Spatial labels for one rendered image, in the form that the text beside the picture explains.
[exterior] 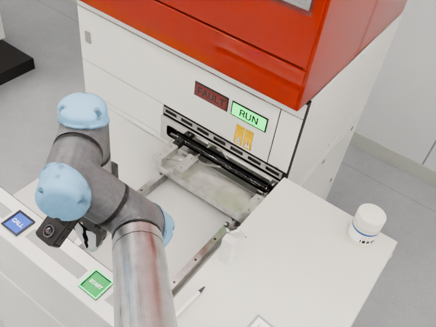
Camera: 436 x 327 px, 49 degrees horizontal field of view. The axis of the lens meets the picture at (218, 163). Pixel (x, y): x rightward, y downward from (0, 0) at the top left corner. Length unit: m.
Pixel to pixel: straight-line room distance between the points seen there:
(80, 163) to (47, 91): 2.56
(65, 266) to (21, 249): 0.11
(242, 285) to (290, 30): 0.58
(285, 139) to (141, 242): 0.72
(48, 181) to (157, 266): 0.18
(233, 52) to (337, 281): 0.60
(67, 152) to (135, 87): 0.91
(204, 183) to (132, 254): 0.80
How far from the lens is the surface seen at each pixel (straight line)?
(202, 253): 1.32
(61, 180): 0.68
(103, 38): 1.62
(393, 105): 2.90
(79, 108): 0.75
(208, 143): 1.48
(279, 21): 1.11
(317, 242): 1.26
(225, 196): 1.41
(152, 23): 1.35
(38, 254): 1.20
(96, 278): 1.14
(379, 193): 2.89
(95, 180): 0.70
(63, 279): 1.15
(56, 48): 3.65
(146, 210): 0.74
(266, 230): 1.24
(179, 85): 1.46
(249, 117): 1.34
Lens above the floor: 1.93
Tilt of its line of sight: 44 degrees down
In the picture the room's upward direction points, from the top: 9 degrees clockwise
